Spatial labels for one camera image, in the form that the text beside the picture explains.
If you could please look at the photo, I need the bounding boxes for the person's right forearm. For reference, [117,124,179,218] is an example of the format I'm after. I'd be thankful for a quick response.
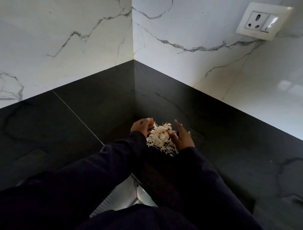
[176,146,263,230]

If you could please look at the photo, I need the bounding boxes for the white wall socket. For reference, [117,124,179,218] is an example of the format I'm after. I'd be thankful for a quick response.
[235,2,294,41]

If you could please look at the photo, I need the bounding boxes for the person's left forearm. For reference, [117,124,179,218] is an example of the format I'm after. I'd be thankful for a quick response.
[0,131,148,230]

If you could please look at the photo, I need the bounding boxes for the white vegetable peels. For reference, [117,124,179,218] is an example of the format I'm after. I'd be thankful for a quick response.
[146,122,179,157]

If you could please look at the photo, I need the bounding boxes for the white base cabinet door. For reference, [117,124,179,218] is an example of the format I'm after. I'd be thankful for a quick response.
[90,174,158,218]

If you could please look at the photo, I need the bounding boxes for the person's right hand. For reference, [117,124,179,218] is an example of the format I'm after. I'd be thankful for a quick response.
[167,119,196,152]

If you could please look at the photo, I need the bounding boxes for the person's left hand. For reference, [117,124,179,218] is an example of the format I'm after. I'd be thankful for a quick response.
[130,118,154,138]

